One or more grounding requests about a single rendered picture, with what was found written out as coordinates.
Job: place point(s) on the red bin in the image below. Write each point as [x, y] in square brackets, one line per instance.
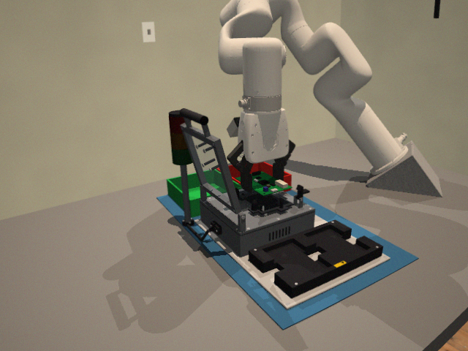
[262, 166]

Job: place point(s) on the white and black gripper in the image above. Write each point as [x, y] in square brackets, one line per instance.
[261, 138]

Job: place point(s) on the green bin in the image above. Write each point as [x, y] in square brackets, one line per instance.
[174, 190]

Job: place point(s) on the green circuit board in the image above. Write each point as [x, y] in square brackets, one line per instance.
[261, 181]

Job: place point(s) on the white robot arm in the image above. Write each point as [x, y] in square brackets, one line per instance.
[260, 61]

